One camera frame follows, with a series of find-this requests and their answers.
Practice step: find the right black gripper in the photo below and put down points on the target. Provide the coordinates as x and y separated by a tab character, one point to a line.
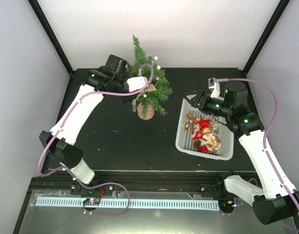
201	96

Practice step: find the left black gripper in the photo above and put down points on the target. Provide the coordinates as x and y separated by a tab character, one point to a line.
128	98

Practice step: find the small green christmas tree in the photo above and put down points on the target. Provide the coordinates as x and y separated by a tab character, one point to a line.
148	102

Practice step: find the brown paper bow ornament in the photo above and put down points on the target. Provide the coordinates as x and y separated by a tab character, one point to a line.
150	88

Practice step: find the white plastic basket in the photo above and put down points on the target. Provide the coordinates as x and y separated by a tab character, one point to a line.
184	140

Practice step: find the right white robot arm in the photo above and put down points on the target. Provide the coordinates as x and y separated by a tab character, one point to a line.
277	198

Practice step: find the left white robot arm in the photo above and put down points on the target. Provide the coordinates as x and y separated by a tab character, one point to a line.
59	143

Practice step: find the pile of christmas ornaments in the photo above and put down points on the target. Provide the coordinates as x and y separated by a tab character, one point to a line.
204	133

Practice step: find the left circuit board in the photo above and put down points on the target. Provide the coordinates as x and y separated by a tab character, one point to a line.
91	201

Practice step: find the circuit board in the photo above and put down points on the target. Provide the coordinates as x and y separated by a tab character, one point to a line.
91	201
227	203

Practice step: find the right circuit board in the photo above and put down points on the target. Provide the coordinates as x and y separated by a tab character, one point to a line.
227	203

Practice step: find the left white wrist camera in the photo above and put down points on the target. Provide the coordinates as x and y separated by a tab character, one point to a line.
136	83

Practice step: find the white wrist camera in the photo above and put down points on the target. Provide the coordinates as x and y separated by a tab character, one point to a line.
214	87
136	83

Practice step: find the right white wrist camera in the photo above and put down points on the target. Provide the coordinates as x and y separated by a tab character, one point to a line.
214	87

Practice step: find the white slotted cable duct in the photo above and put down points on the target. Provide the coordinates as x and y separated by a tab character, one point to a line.
77	202

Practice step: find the black aluminium rail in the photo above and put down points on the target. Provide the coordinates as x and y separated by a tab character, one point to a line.
188	182

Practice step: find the right black frame post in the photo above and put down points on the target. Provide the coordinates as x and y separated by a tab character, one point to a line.
276	16

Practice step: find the black frame post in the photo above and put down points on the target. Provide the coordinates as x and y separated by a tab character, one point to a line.
50	34
276	16

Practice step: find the left black frame post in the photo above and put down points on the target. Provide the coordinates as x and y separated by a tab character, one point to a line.
50	34

